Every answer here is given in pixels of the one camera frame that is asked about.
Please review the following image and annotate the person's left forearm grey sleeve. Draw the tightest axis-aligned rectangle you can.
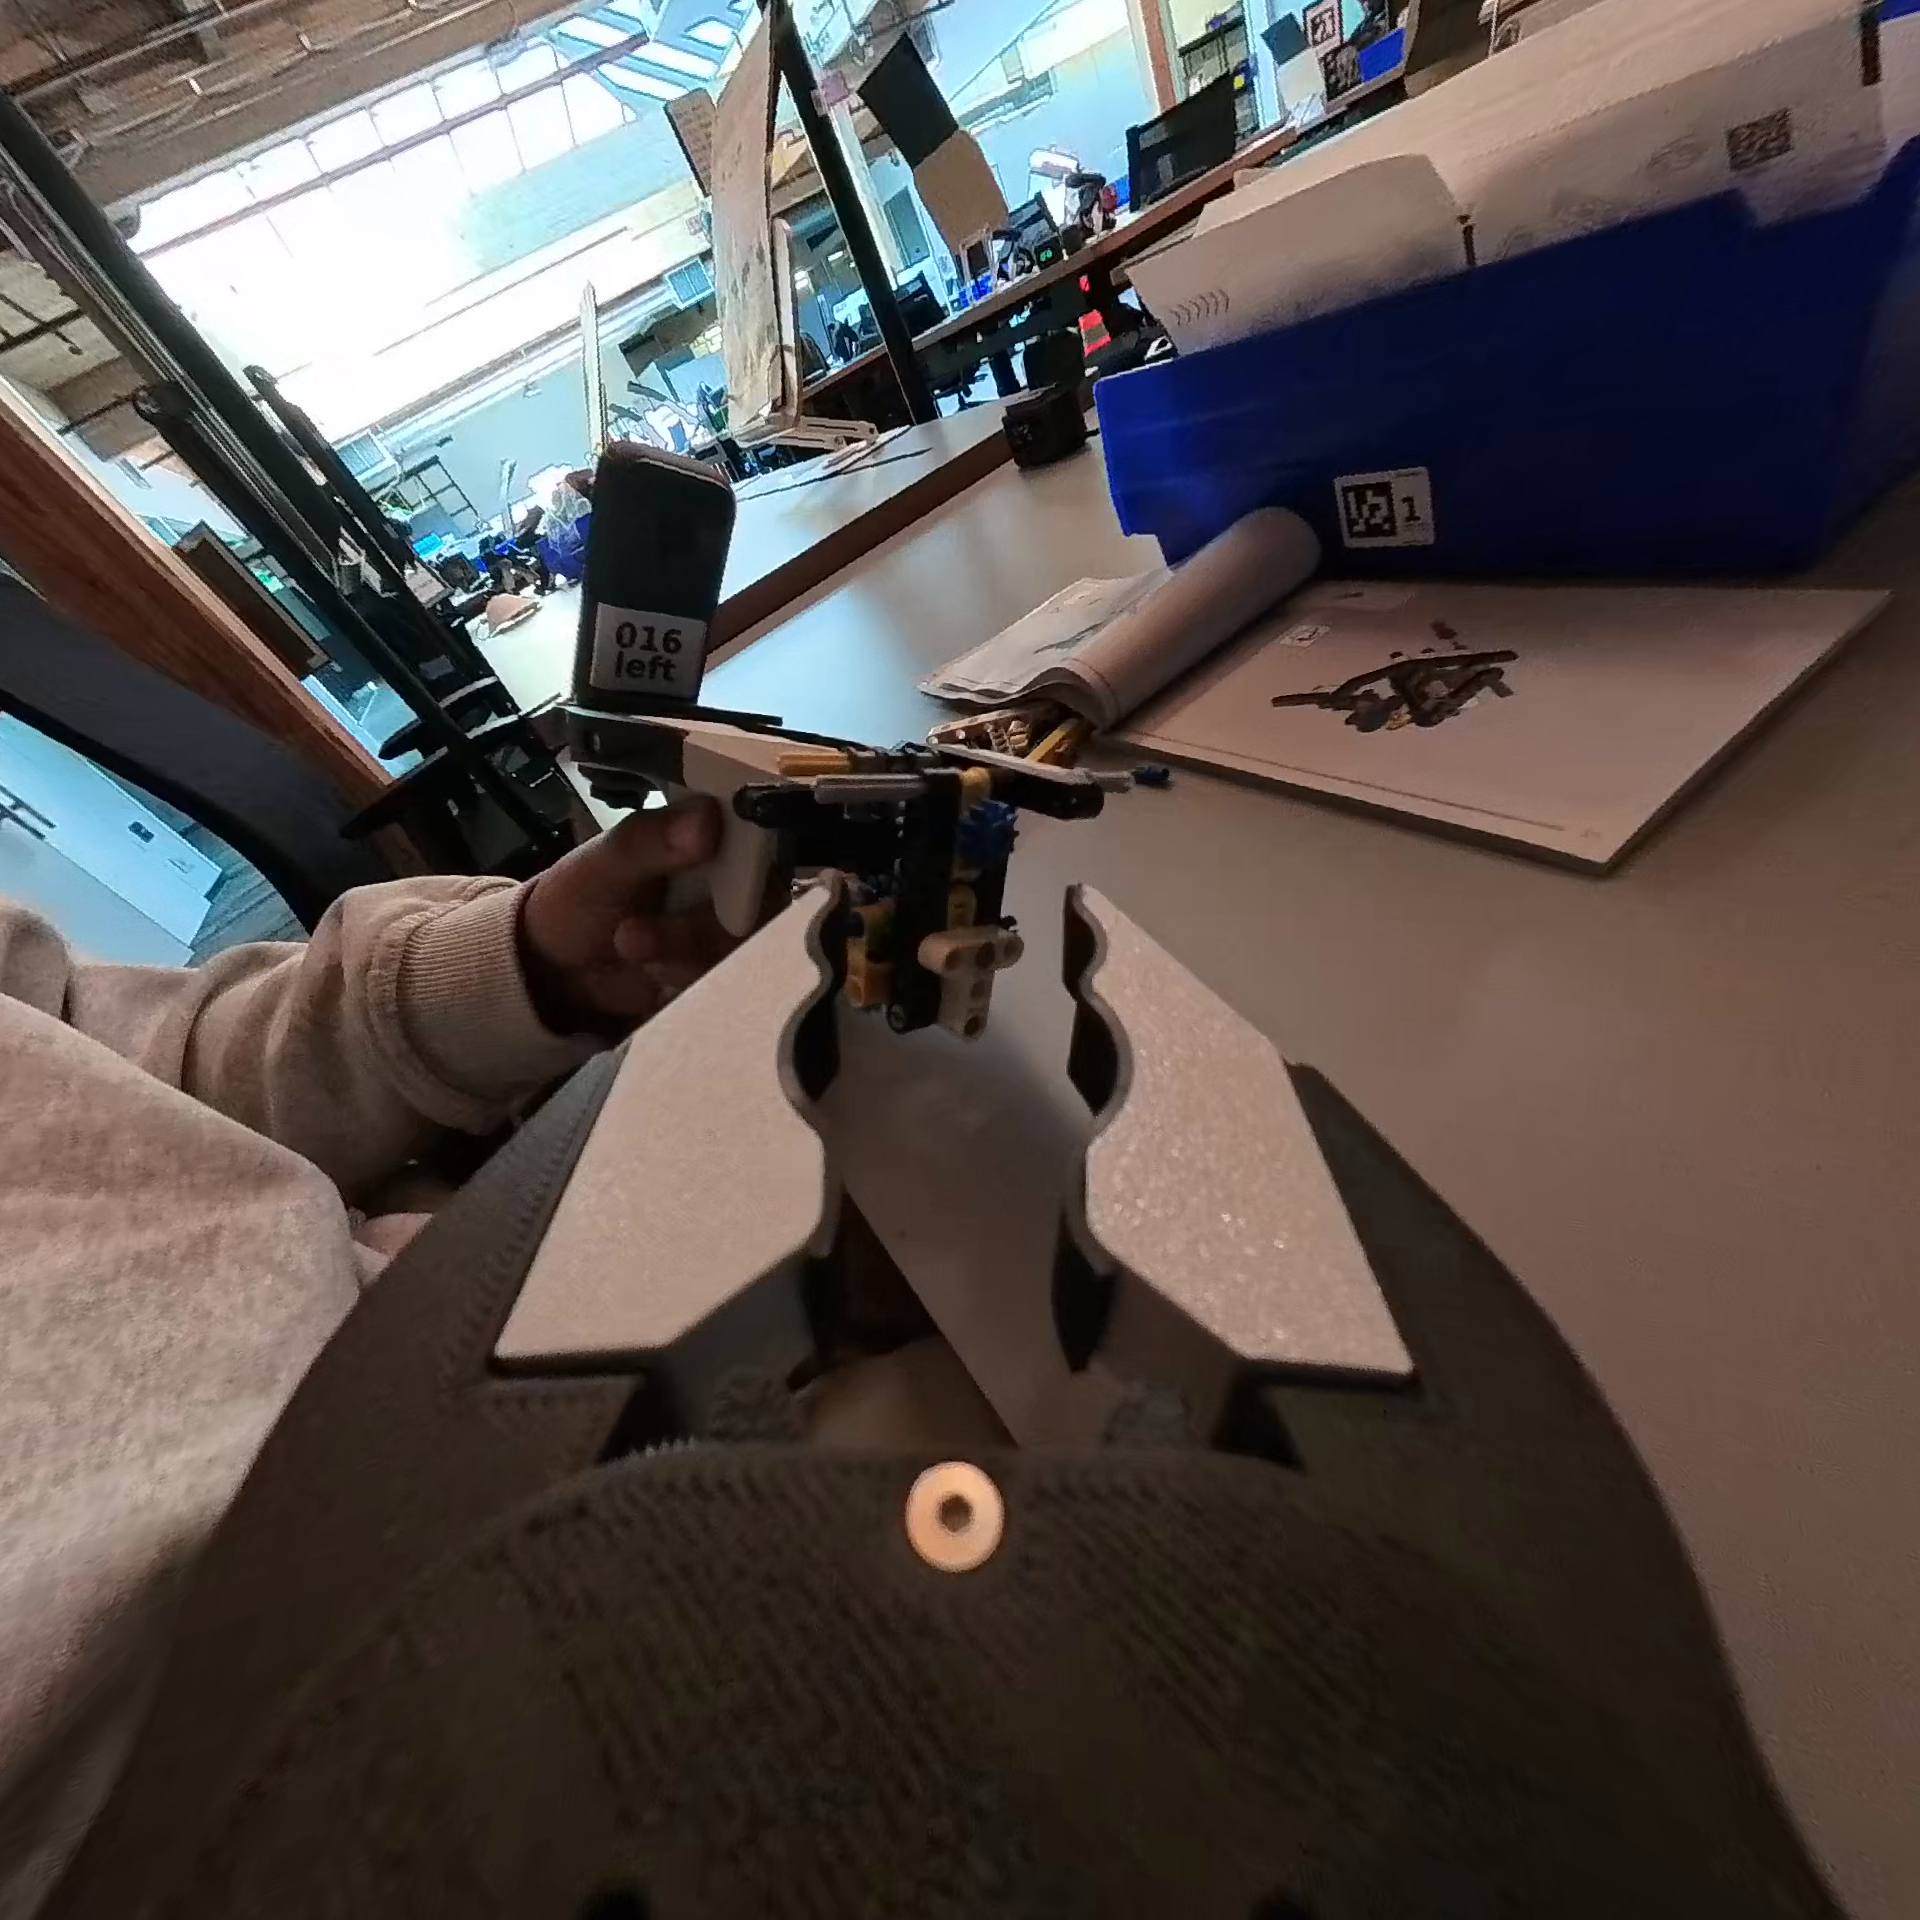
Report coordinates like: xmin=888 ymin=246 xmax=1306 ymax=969
xmin=0 ymin=877 xmax=605 ymax=1210

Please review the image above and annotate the white cardboard box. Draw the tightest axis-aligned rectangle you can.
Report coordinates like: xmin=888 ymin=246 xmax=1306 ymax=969
xmin=1122 ymin=153 xmax=1478 ymax=359

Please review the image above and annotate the black yellow lego assembly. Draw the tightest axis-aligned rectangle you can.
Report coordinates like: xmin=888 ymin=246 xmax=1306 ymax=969
xmin=731 ymin=738 xmax=1116 ymax=1041

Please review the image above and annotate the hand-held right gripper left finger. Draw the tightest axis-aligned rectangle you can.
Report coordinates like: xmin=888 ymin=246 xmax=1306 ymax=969
xmin=492 ymin=874 xmax=852 ymax=1377

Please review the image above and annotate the large blue plastic bin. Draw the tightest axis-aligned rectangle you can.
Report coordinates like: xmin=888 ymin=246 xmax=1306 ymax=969
xmin=1093 ymin=175 xmax=1920 ymax=585

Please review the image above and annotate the open lego instruction booklet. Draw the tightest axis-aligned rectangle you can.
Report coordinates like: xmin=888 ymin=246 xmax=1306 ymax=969
xmin=920 ymin=508 xmax=1894 ymax=875

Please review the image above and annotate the large white printed box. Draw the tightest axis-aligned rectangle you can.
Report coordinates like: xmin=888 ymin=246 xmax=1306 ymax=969
xmin=1341 ymin=0 xmax=1894 ymax=270

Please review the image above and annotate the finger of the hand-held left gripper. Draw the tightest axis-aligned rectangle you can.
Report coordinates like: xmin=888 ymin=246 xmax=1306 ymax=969
xmin=683 ymin=716 xmax=929 ymax=820

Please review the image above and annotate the small black box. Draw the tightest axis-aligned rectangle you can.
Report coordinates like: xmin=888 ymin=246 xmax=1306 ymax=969
xmin=1002 ymin=385 xmax=1093 ymax=474

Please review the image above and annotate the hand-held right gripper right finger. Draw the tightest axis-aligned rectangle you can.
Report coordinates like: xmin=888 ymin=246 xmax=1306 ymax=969
xmin=1053 ymin=883 xmax=1417 ymax=1401

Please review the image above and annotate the black computer monitor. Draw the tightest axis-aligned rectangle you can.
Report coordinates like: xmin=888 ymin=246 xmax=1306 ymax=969
xmin=1122 ymin=71 xmax=1243 ymax=209

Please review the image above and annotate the person's grey sweatshirt torso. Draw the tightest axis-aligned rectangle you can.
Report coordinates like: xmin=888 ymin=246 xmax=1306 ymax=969
xmin=0 ymin=1110 xmax=506 ymax=1920

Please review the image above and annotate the person's left hand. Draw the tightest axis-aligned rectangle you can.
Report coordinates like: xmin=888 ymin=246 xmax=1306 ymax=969
xmin=517 ymin=799 xmax=741 ymax=1041

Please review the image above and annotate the dark curved chair back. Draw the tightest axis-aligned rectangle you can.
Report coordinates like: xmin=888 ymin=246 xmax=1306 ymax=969
xmin=0 ymin=573 xmax=400 ymax=940

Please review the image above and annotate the pile of loose lego pieces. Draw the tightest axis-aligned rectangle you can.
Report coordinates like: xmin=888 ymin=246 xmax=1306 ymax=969
xmin=929 ymin=709 xmax=1099 ymax=771

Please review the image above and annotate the black steel post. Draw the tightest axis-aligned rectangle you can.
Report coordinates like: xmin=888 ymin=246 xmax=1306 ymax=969
xmin=762 ymin=0 xmax=934 ymax=433

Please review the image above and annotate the wooden board on white stand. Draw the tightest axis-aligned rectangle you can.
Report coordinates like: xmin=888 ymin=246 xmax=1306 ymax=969
xmin=701 ymin=29 xmax=885 ymax=460

